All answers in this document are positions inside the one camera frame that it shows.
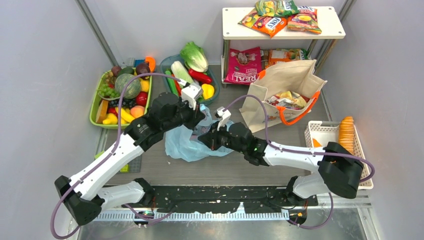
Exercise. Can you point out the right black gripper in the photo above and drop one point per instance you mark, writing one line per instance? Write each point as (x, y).
(212, 138)

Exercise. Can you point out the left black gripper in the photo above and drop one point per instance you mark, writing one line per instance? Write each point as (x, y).
(195, 117)

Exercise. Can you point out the light blue plastic bag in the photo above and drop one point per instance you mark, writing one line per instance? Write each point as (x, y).
(183, 143)

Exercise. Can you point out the red white chips bag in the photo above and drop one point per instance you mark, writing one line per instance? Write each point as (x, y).
(288, 99)

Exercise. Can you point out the beige canvas tote bag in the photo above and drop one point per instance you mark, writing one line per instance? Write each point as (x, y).
(297, 76)

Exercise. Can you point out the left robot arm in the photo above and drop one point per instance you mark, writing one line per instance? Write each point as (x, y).
(84, 194)

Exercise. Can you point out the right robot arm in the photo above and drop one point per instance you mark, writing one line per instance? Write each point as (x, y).
(332, 168)

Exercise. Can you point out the red chili pepper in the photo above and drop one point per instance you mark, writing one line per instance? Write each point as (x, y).
(177, 87)

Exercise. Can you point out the green cucumber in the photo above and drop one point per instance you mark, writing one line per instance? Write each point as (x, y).
(171, 82)

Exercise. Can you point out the red apple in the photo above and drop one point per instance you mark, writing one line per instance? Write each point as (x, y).
(141, 99)

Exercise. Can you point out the peach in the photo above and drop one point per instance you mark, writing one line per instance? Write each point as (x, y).
(137, 111)

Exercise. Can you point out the green cantaloupe melon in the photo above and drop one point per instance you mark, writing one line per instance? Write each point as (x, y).
(127, 85)

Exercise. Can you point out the napa cabbage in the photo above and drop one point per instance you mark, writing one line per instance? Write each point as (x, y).
(179, 71)

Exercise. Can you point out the black grapes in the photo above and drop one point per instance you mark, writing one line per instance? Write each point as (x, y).
(126, 103)

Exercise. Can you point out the yellow banana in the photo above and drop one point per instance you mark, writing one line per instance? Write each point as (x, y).
(124, 115)

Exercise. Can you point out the yellow bell pepper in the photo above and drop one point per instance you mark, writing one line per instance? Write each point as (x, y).
(208, 91)

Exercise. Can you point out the dark purple fruit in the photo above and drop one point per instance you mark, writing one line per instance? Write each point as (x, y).
(142, 68)

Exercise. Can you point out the teal vegetable tray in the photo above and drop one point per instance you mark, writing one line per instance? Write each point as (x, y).
(166, 63)

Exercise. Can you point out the green lettuce head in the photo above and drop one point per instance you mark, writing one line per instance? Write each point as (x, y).
(195, 57)

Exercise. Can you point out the green grapes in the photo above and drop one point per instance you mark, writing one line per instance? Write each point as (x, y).
(107, 91)

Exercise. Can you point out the pink Real snack bag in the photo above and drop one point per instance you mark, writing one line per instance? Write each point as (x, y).
(243, 66)

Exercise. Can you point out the orange green snack bag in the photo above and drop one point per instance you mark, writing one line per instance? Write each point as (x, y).
(283, 55)

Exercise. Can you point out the white plastic basket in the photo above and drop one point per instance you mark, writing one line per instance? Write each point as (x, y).
(322, 132)

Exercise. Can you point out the orange Fox's snack bag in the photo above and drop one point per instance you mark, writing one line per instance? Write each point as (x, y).
(264, 24)

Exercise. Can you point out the stack of round crackers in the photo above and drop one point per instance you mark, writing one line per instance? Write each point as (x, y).
(346, 134)

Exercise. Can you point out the yellow orange snack bag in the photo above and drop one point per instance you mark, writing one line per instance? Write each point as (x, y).
(306, 20)

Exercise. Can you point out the white two-tier shelf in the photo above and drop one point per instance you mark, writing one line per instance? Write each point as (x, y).
(237, 36)

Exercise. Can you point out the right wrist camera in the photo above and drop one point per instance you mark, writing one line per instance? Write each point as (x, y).
(223, 115)

